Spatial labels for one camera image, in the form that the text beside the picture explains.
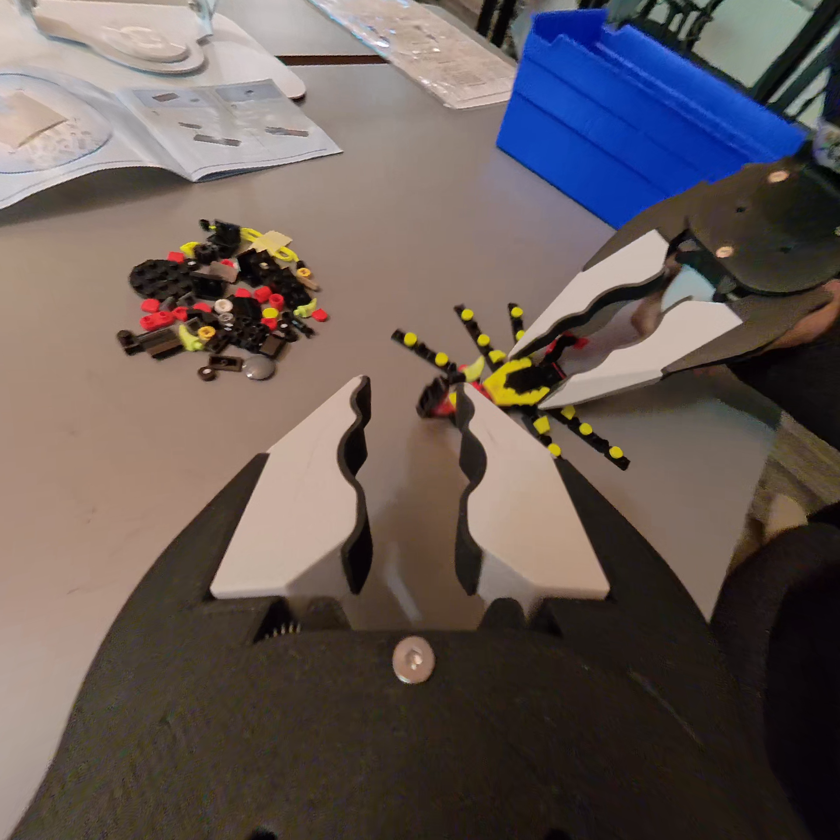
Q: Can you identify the person's right forearm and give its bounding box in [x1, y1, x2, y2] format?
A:
[728, 331, 840, 454]

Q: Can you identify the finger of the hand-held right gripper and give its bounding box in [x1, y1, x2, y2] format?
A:
[507, 228, 673, 361]
[537, 297, 744, 411]

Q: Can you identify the flat clear plastic bag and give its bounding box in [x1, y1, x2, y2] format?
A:
[308, 0, 519, 109]

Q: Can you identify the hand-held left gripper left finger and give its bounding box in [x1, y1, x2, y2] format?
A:
[209, 374, 375, 601]

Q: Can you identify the black yellow lego scorpion model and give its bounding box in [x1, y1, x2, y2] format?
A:
[391, 303, 631, 472]

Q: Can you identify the pile of loose lego pieces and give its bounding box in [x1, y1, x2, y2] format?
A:
[117, 220, 329, 383]

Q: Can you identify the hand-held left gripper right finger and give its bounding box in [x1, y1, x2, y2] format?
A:
[454, 382, 613, 619]

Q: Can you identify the white monitor stand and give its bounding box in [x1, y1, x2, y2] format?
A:
[0, 0, 307, 101]

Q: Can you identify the blue plastic bin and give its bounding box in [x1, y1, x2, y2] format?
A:
[497, 10, 808, 229]

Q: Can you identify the open instruction booklet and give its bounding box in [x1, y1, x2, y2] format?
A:
[0, 69, 343, 211]

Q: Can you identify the person's right hand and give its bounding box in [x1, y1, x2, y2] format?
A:
[774, 281, 840, 350]

